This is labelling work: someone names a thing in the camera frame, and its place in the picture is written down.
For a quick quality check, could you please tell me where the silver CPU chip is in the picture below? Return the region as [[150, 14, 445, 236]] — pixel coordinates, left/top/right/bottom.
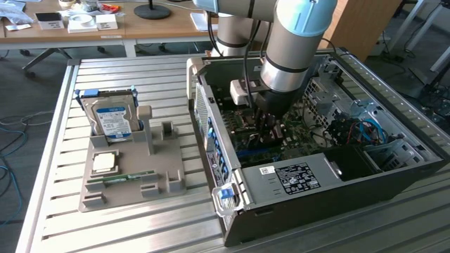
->
[[91, 153, 117, 173]]

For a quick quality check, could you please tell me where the grey parts rack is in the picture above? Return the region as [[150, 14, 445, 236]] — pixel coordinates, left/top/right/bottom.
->
[[78, 104, 190, 213]]

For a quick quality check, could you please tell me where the plain white box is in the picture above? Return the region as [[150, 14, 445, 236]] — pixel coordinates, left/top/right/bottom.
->
[[95, 14, 118, 31]]

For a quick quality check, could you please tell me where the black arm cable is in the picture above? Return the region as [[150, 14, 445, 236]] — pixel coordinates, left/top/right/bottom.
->
[[207, 15, 276, 106]]

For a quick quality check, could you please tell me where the black looped cable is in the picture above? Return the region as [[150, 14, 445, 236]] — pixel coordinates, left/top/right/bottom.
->
[[321, 38, 344, 57]]

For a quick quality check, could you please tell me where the CPU socket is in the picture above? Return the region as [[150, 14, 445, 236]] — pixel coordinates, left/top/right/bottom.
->
[[235, 108, 264, 130]]

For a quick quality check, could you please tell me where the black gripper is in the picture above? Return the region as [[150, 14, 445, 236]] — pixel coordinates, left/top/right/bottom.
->
[[254, 89, 296, 122]]

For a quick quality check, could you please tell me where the black round lamp base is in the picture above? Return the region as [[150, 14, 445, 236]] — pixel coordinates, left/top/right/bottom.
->
[[134, 0, 173, 20]]

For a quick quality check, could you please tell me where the small paper card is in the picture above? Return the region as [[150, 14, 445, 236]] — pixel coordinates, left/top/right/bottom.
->
[[4, 23, 33, 32]]

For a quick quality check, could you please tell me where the clear plastic bag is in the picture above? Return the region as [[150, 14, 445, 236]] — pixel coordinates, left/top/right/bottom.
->
[[0, 6, 37, 25]]

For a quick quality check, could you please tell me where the blue floor cable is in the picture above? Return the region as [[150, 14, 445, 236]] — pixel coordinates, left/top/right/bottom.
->
[[0, 126, 29, 226]]

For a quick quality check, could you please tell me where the wooden desk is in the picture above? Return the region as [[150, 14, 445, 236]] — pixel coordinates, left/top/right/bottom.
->
[[0, 0, 320, 79]]

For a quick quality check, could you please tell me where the blue expansion slot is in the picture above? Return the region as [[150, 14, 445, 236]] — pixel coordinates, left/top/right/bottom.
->
[[235, 149, 273, 159]]

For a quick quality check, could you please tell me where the white box with black top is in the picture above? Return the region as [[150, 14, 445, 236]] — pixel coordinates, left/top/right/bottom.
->
[[35, 12, 66, 31]]

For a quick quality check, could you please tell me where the grey power supply unit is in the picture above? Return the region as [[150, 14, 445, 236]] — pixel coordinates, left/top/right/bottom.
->
[[241, 153, 344, 209]]

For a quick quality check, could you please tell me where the flat white box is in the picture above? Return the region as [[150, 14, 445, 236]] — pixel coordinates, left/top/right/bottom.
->
[[67, 24, 99, 34]]

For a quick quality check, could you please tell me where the green RAM stick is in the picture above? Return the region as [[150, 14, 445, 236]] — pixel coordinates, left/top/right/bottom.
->
[[87, 170, 157, 185]]

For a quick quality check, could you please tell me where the blue wire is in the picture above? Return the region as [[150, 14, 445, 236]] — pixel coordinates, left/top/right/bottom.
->
[[358, 119, 390, 145]]

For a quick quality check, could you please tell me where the grey floor cable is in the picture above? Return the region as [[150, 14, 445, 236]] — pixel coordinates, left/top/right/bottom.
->
[[0, 110, 57, 127]]

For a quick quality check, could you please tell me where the white tape roll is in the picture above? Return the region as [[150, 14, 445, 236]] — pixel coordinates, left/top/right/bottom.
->
[[69, 14, 98, 28]]

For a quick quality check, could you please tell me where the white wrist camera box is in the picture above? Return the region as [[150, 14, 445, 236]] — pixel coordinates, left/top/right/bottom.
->
[[230, 80, 264, 105]]

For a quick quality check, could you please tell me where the green motherboard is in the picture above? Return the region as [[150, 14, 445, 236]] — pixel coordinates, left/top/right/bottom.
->
[[219, 92, 337, 167]]

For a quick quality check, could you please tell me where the hard disk with blue carrier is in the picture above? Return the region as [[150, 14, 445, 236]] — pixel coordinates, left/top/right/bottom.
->
[[74, 84, 139, 144]]

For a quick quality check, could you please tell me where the small chipset heatsink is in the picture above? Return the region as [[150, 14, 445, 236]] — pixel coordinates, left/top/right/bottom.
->
[[284, 148, 306, 161]]

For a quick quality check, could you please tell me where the orange small item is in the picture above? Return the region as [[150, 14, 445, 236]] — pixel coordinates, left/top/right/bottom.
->
[[101, 3, 123, 14]]

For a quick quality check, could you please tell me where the graphics card with metal bracket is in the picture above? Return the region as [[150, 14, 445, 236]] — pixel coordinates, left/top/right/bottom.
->
[[245, 130, 285, 149]]

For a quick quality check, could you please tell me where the red wire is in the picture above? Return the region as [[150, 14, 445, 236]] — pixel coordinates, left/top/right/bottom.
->
[[345, 123, 357, 145]]

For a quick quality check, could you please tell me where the wooden cabinet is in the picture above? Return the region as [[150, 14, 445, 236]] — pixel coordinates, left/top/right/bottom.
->
[[316, 0, 404, 61]]

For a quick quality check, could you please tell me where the open black PC case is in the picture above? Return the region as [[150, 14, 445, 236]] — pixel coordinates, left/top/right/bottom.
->
[[186, 46, 450, 248]]

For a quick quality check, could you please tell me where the metal drive bracket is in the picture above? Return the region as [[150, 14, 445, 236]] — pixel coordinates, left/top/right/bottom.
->
[[362, 138, 428, 172]]

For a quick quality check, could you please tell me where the metal disk bay cage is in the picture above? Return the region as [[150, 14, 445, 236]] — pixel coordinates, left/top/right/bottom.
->
[[304, 76, 382, 126]]

